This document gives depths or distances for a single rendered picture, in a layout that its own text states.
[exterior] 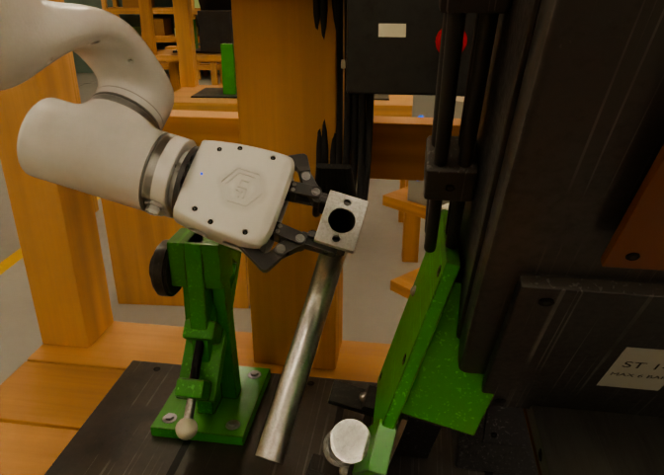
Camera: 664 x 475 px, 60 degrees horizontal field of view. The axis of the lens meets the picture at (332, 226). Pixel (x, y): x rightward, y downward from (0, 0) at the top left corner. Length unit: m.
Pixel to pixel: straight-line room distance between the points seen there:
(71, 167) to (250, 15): 0.33
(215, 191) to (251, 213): 0.04
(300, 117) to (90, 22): 0.34
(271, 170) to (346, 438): 0.26
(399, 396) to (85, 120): 0.39
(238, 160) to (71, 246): 0.50
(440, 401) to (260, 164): 0.28
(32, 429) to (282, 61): 0.63
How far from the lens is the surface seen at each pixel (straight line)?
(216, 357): 0.81
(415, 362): 0.49
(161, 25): 10.43
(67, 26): 0.55
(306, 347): 0.65
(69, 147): 0.60
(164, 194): 0.57
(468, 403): 0.53
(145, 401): 0.93
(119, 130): 0.60
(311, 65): 0.79
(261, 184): 0.57
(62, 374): 1.06
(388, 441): 0.53
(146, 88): 0.64
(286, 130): 0.81
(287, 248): 0.56
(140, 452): 0.85
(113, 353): 1.08
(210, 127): 0.94
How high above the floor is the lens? 1.47
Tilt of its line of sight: 23 degrees down
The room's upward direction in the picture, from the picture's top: straight up
